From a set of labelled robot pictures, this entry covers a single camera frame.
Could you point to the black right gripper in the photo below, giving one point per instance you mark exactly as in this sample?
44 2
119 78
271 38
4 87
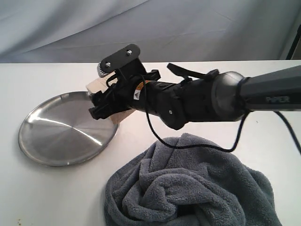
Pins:
162 99

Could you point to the light wooden cube block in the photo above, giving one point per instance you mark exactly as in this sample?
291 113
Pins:
99 84

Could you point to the grey fluffy towel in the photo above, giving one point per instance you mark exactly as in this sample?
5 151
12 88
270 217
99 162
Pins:
188 184

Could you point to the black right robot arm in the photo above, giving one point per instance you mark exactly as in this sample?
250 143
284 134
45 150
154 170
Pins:
210 97

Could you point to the round stainless steel plate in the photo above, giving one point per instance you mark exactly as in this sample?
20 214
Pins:
61 132

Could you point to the grey backdrop cloth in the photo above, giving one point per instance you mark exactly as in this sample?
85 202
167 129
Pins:
85 31

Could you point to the black backdrop stand pole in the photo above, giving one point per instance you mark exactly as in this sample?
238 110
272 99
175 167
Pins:
293 48

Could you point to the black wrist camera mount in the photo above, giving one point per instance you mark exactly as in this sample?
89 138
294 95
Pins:
125 63

